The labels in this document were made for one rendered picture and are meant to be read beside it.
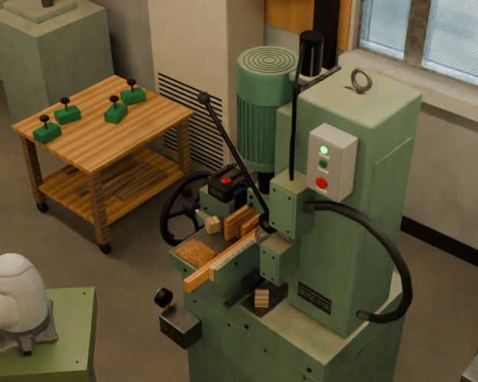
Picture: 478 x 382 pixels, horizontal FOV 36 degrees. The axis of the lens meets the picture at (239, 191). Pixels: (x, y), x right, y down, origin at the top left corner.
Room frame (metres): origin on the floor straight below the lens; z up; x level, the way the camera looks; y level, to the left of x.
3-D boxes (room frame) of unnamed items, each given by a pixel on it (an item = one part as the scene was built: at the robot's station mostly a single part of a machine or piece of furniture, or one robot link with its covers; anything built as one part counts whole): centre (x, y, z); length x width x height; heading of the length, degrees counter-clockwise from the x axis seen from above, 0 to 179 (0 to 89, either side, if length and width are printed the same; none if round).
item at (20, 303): (1.57, 0.67, 0.86); 0.18 x 0.16 x 0.22; 125
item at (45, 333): (1.55, 0.66, 0.72); 0.22 x 0.18 x 0.06; 17
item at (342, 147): (1.44, -0.22, 1.40); 0.10 x 0.06 x 0.16; 47
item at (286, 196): (1.50, -0.14, 1.23); 0.09 x 0.08 x 0.15; 47
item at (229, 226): (1.81, -0.03, 0.94); 0.21 x 0.01 x 0.08; 137
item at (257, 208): (1.75, -0.10, 1.03); 0.14 x 0.07 x 0.09; 47
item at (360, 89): (1.56, -0.29, 1.55); 0.06 x 0.02 x 0.07; 47
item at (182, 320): (1.67, 0.20, 0.58); 0.12 x 0.08 x 0.08; 47
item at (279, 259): (1.52, -0.11, 1.02); 0.09 x 0.07 x 0.12; 137
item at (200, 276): (1.74, -0.06, 0.92); 0.62 x 0.02 x 0.04; 137
